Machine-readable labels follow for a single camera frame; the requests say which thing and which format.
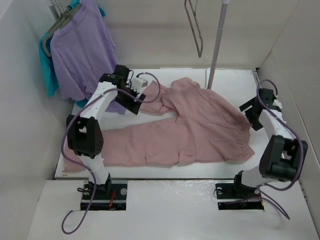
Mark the teal t-shirt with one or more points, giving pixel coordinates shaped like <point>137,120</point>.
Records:
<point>47,66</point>

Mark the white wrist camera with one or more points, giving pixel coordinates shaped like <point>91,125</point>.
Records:
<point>277,104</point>
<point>137,83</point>

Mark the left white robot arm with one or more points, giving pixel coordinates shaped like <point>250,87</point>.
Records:
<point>84,134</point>

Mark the aluminium side rail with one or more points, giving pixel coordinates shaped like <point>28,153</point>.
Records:
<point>256,77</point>

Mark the grey hanger with purple shirt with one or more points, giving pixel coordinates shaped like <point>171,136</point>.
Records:
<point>65,17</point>

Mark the white garment rack pole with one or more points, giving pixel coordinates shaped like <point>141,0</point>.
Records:
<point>219,33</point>

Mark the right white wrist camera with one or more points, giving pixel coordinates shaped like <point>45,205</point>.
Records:
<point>277,104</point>

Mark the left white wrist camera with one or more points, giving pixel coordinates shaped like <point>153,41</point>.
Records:
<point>137,83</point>

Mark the purple t-shirt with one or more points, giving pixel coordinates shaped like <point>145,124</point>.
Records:
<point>81,52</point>

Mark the grey hanger with teal shirt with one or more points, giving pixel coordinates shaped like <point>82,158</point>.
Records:
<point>47,37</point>

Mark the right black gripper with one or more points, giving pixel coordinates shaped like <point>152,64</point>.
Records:
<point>251,102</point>

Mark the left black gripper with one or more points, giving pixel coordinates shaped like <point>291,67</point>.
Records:
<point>132,105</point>

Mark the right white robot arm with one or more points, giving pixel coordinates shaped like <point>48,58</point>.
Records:
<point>284,155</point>

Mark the pink trousers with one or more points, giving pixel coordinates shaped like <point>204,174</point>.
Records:
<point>204,128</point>

